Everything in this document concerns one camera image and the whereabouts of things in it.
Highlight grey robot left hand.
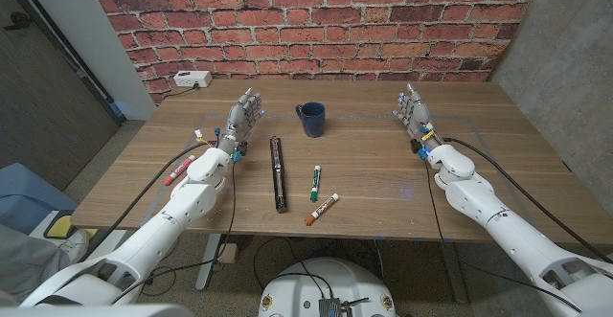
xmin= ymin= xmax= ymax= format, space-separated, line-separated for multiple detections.
xmin=216 ymin=86 xmax=266 ymax=158

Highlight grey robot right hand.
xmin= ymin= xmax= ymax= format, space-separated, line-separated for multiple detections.
xmin=391 ymin=82 xmax=444 ymax=153

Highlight white power strip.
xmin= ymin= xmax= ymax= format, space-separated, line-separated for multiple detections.
xmin=172 ymin=70 xmax=214 ymax=89

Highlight navy blue mug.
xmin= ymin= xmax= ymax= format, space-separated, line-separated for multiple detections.
xmin=294 ymin=102 xmax=327 ymax=139

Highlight red dry erase marker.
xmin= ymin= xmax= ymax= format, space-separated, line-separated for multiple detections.
xmin=163 ymin=154 xmax=197 ymax=187

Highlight green dry erase marker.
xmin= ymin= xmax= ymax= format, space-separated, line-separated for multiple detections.
xmin=309 ymin=165 xmax=322 ymax=204

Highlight red brick print backdrop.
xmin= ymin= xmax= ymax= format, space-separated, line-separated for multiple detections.
xmin=84 ymin=0 xmax=547 ymax=106

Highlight orange dry erase marker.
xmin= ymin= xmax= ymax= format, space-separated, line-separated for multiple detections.
xmin=304 ymin=192 xmax=341 ymax=227

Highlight beige box under table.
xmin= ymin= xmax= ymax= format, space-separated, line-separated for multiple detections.
xmin=217 ymin=242 xmax=239 ymax=265

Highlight grey table leg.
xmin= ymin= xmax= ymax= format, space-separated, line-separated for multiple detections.
xmin=438 ymin=241 xmax=469 ymax=305
xmin=194 ymin=233 xmax=222 ymax=292

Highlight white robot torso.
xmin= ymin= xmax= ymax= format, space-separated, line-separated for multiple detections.
xmin=257 ymin=257 xmax=398 ymax=317

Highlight dark wooden door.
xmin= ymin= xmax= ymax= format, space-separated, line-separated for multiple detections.
xmin=0 ymin=0 xmax=122 ymax=192

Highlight grey finned torso module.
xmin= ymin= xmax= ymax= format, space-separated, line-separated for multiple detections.
xmin=318 ymin=297 xmax=344 ymax=317

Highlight yellow black floor pad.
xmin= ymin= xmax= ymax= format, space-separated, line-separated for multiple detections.
xmin=43 ymin=214 xmax=97 ymax=240

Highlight blue plastic bin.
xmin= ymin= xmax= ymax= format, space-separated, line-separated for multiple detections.
xmin=0 ymin=162 xmax=80 ymax=236

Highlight seated person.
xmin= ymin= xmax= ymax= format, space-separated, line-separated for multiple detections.
xmin=0 ymin=223 xmax=92 ymax=305

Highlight black power strip cable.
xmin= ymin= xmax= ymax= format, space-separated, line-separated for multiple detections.
xmin=162 ymin=84 xmax=198 ymax=101

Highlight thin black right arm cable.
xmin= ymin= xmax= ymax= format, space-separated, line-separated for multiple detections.
xmin=422 ymin=157 xmax=583 ymax=314

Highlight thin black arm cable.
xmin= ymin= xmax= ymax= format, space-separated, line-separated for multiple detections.
xmin=422 ymin=157 xmax=583 ymax=314
xmin=109 ymin=158 xmax=238 ymax=306

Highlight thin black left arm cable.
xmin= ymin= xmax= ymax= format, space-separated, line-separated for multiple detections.
xmin=109 ymin=158 xmax=238 ymax=306

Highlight black torso cable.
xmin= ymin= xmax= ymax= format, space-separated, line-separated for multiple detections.
xmin=252 ymin=235 xmax=336 ymax=300

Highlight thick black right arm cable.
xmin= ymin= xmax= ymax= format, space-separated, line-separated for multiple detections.
xmin=441 ymin=136 xmax=613 ymax=264

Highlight black door handle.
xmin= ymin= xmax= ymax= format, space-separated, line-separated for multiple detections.
xmin=3 ymin=11 xmax=34 ymax=32

